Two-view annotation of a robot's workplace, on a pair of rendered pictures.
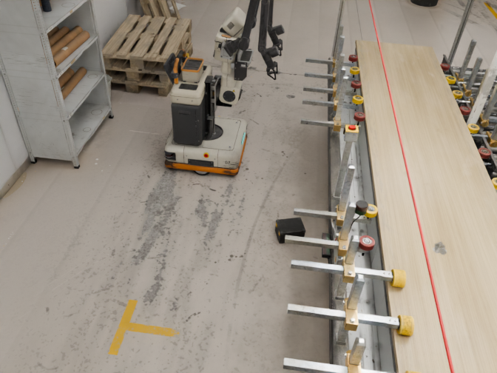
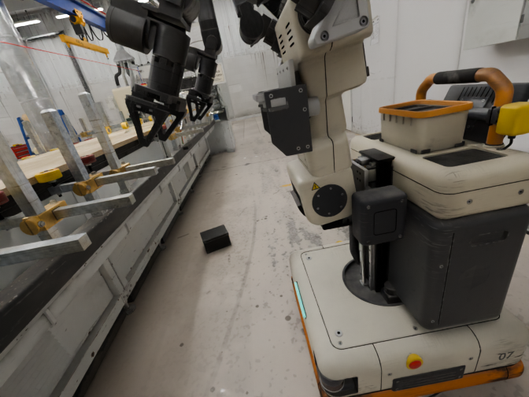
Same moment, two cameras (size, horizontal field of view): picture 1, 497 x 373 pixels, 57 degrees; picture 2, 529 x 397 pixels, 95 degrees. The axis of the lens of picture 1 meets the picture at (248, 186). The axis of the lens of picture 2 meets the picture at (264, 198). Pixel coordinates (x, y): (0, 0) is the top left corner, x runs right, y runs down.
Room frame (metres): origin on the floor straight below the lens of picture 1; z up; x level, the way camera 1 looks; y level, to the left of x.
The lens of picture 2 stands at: (4.17, -0.06, 1.05)
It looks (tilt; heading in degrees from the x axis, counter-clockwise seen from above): 24 degrees down; 175
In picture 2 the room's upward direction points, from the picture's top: 11 degrees counter-clockwise
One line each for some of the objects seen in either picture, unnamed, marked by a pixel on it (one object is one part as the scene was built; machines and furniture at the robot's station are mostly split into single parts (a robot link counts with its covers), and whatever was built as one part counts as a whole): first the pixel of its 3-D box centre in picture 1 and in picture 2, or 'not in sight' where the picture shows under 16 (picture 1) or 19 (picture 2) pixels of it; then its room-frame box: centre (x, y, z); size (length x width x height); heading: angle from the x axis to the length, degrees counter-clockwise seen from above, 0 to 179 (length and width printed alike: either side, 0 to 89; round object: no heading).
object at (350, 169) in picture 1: (343, 199); (168, 124); (1.92, -0.54, 0.92); 0.04 x 0.04 x 0.48; 85
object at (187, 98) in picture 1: (196, 101); (405, 206); (3.48, 0.49, 0.59); 0.55 x 0.34 x 0.83; 175
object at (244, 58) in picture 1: (241, 61); (283, 107); (3.45, 0.11, 0.99); 0.28 x 0.16 x 0.22; 175
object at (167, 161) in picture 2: (330, 124); (132, 168); (2.88, -0.58, 0.80); 0.43 x 0.03 x 0.04; 85
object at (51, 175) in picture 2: (356, 103); (53, 183); (3.11, -0.80, 0.85); 0.08 x 0.08 x 0.11
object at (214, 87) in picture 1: (227, 90); (339, 205); (3.52, 0.23, 0.68); 0.28 x 0.27 x 0.25; 175
